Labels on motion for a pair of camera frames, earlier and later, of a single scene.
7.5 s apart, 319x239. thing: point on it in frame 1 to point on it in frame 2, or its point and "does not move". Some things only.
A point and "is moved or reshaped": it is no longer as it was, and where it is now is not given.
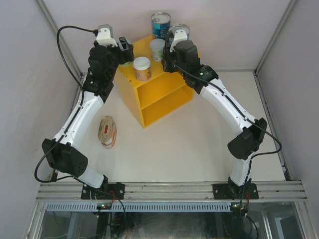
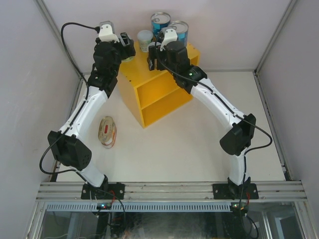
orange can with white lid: (127, 64) is moved or reshaped
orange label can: (142, 67) to (151, 45)
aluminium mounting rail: (59, 190) does not move
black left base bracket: (107, 191) does not move
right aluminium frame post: (283, 20) does not move
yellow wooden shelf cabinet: (152, 100) does not move
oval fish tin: (107, 132) does not move
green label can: (157, 45) is moved or reshaped
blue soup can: (160, 24) does not move
